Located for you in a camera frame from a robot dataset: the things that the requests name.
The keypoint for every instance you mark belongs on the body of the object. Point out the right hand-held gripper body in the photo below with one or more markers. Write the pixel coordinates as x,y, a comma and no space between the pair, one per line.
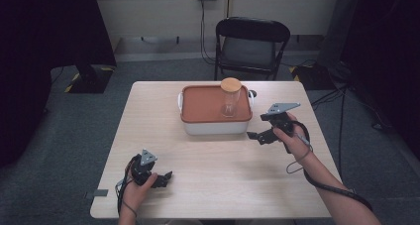
280,119

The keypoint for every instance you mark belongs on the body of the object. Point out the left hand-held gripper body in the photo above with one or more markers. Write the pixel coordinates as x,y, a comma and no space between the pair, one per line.
142,172

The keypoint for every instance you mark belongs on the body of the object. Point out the glass jar with wooden lid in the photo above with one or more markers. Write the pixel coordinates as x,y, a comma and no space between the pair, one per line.
230,86

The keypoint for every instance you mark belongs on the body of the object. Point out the white storage box orange lid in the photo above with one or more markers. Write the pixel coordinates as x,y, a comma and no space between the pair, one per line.
204,106

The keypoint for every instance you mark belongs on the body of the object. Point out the person's left hand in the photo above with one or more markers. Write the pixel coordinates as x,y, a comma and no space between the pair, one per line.
135,195

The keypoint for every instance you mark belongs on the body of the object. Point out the person's right hand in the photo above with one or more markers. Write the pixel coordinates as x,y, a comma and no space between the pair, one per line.
295,142

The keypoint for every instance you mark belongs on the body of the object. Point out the small black object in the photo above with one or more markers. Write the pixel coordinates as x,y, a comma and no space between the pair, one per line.
253,93

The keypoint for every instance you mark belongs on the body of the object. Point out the grey tape piece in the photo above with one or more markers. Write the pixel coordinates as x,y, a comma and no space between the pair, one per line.
99,193

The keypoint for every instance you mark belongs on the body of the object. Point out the black stand base yellow stripes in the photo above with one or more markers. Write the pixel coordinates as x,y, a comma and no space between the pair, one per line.
313,78
89,79

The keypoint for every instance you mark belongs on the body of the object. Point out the black folding chair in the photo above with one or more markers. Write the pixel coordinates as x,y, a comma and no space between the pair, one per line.
251,50

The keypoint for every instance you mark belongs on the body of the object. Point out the grey upright panel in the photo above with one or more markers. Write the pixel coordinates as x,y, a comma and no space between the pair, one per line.
340,23

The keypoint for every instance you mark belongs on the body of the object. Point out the dark curtain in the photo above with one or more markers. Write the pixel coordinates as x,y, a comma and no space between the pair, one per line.
389,53
39,53

